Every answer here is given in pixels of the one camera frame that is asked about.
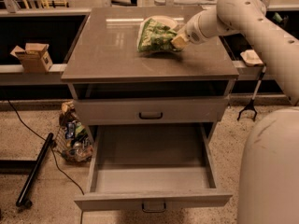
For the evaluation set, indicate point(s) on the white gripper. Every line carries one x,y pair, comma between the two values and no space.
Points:
191,34

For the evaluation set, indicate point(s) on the green jalapeno chip bag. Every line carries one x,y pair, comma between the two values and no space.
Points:
155,36

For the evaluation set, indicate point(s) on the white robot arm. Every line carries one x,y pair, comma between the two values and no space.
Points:
269,173

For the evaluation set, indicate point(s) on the grey drawer cabinet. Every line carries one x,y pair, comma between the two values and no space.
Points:
106,65

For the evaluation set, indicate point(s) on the closed grey top drawer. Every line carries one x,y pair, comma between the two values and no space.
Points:
147,111

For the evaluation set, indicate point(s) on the open grey middle drawer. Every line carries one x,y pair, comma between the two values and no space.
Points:
152,168

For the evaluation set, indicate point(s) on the white paper bowl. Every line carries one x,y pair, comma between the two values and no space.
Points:
165,20

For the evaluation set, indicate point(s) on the white foam takeout container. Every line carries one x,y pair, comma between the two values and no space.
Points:
251,58

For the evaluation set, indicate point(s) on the reacher grabber tool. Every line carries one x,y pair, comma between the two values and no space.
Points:
281,22

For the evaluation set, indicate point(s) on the brown cardboard box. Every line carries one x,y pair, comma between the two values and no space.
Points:
34,58

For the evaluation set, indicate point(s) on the black wheeled base leg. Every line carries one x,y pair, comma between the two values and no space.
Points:
23,199

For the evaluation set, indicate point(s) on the wire basket of snacks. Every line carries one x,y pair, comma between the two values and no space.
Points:
72,141

